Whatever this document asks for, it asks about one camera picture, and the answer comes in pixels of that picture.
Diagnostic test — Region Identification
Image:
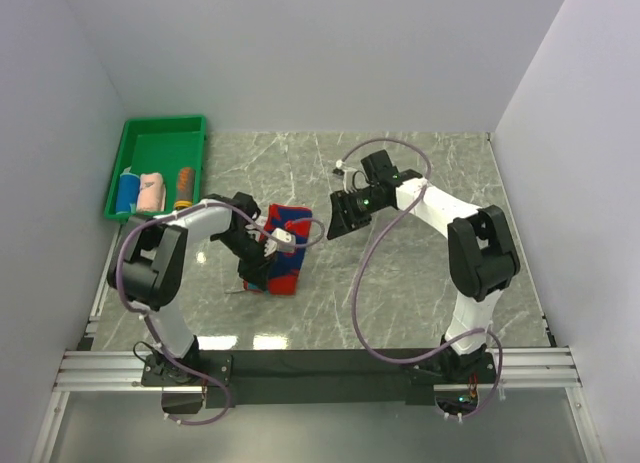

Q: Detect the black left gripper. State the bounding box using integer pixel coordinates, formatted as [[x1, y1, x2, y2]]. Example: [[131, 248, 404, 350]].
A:
[[215, 229, 278, 291]]

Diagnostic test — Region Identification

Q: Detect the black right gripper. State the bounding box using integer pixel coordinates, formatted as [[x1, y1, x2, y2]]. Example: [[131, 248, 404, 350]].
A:
[[328, 187, 389, 241]]

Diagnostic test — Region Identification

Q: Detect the red and blue towel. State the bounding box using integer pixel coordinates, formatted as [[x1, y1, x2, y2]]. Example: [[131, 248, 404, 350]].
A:
[[243, 204, 313, 296]]

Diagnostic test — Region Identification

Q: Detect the orange and grey towel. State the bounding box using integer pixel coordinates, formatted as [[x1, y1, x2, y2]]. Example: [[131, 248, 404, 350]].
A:
[[173, 167, 195, 211]]

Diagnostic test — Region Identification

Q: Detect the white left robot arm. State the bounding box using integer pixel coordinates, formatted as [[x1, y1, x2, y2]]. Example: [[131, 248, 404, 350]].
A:
[[107, 192, 277, 385]]

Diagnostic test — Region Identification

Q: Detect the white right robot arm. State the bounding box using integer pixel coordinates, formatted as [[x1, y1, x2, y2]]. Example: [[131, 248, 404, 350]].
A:
[[327, 150, 520, 382]]

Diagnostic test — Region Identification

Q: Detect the black base beam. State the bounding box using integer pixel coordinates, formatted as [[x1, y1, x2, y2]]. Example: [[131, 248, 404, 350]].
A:
[[141, 349, 498, 408]]

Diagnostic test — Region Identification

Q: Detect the pink rolled towel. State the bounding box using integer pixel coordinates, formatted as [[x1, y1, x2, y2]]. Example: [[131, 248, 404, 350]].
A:
[[136, 172, 166, 213]]

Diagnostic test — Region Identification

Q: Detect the blue rolled towel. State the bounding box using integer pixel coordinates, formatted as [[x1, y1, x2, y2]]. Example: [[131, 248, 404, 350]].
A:
[[115, 167, 140, 215]]

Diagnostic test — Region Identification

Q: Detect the green plastic tray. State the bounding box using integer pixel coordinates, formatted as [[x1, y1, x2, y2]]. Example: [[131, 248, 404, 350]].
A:
[[104, 115, 208, 222]]

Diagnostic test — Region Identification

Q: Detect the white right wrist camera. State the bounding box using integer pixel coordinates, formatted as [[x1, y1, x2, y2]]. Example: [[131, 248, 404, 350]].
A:
[[332, 160, 369, 193]]

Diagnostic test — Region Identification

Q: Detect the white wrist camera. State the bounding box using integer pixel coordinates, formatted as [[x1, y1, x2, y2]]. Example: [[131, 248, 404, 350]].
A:
[[264, 228, 296, 257], [332, 160, 369, 193]]

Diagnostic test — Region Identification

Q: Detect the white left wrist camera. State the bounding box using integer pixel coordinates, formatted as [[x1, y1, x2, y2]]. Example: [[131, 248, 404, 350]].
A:
[[264, 228, 296, 257]]

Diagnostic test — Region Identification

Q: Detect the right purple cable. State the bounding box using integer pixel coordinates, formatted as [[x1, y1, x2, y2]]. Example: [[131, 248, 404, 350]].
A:
[[335, 137, 502, 421]]

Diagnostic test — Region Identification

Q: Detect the aluminium rail frame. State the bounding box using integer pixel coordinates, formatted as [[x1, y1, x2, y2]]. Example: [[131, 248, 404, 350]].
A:
[[31, 347, 604, 462]]

